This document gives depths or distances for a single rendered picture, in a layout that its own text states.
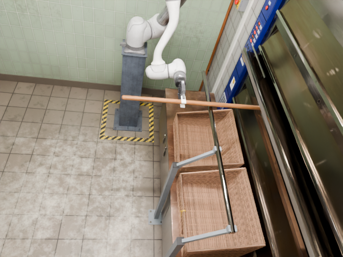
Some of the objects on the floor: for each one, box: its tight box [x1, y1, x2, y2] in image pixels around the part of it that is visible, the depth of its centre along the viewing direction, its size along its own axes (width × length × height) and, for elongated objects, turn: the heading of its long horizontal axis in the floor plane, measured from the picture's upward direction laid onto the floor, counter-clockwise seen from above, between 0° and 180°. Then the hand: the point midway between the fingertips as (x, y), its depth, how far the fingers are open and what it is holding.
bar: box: [149, 70, 237, 257], centre depth 214 cm, size 31×127×118 cm, turn 175°
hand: (182, 101), depth 182 cm, fingers closed on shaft, 3 cm apart
